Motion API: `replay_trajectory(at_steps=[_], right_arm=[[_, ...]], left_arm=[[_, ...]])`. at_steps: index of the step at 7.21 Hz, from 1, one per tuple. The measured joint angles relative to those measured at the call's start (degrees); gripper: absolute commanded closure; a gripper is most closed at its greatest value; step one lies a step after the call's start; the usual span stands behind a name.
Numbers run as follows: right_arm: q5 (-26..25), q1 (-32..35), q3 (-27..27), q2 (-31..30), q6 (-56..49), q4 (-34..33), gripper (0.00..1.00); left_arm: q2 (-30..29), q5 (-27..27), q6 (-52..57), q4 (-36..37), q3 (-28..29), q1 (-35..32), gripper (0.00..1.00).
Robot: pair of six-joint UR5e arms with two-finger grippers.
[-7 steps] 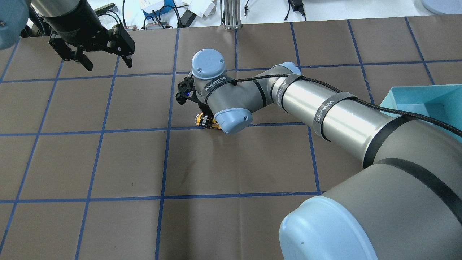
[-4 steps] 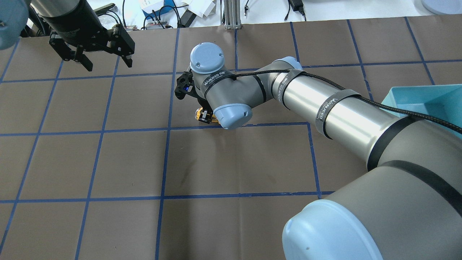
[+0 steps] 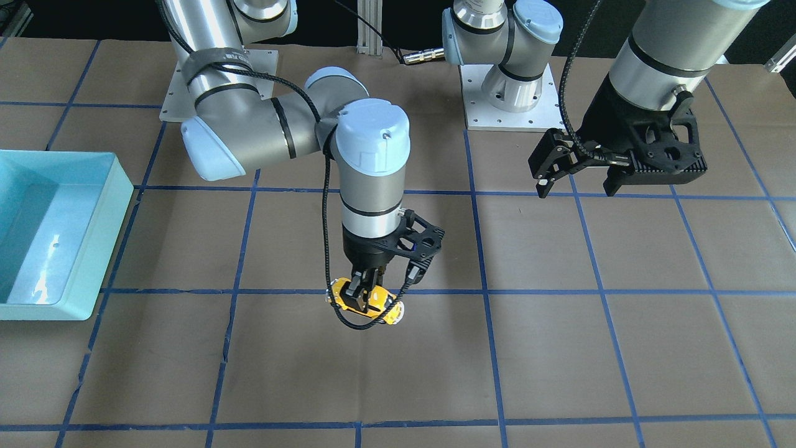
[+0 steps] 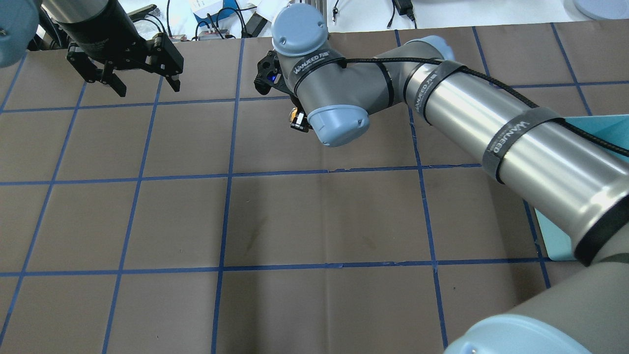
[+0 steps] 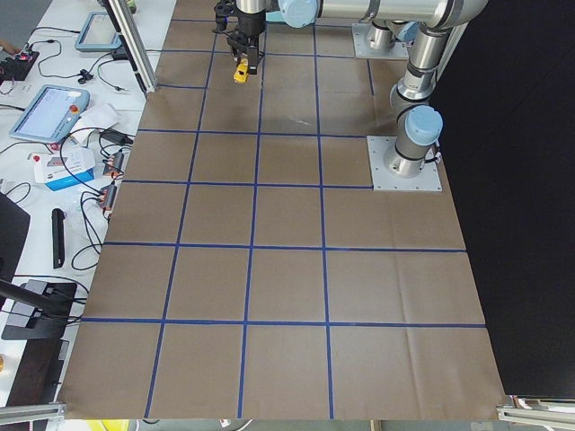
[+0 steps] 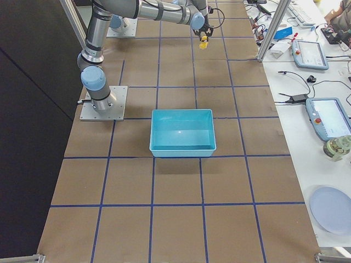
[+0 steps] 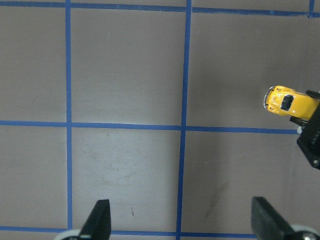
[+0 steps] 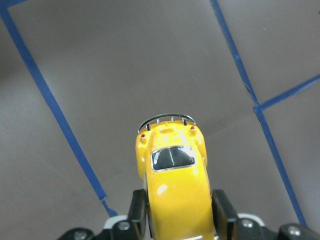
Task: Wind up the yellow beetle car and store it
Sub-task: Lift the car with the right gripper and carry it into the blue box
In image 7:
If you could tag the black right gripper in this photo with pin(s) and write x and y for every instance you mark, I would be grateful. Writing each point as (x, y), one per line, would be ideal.
(309, 140)

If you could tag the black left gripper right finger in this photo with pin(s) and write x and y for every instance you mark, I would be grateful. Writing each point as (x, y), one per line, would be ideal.
(268, 224)

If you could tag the brown paper table mat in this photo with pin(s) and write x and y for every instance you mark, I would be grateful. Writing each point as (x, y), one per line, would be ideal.
(157, 106)

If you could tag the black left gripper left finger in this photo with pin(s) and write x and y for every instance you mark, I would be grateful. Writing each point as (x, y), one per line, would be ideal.
(98, 224)

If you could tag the yellow beetle toy car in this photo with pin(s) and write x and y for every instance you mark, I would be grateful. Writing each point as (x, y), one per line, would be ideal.
(286, 101)

